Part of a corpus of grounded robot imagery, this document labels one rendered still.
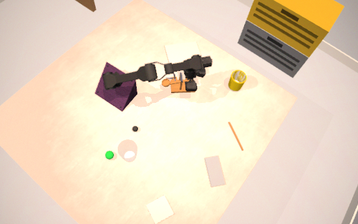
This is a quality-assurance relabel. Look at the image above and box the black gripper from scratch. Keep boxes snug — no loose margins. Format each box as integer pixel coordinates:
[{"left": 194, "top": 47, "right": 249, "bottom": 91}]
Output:
[{"left": 184, "top": 70, "right": 197, "bottom": 91}]

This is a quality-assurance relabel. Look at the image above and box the green ball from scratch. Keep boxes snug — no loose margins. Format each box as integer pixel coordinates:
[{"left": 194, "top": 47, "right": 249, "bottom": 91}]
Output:
[{"left": 105, "top": 150, "right": 114, "bottom": 160}]

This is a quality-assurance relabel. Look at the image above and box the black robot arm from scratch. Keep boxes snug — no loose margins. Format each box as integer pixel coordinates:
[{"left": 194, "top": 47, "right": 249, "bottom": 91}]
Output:
[{"left": 102, "top": 55, "right": 213, "bottom": 90}]

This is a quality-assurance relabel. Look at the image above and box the yellow open cup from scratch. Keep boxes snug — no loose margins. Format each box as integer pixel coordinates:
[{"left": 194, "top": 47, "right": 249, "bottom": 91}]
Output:
[{"left": 228, "top": 70, "right": 247, "bottom": 92}]

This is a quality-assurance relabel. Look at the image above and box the clear ribbed plastic cup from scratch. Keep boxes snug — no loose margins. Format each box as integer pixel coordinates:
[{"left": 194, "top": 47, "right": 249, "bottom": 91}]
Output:
[{"left": 117, "top": 139, "right": 137, "bottom": 161}]

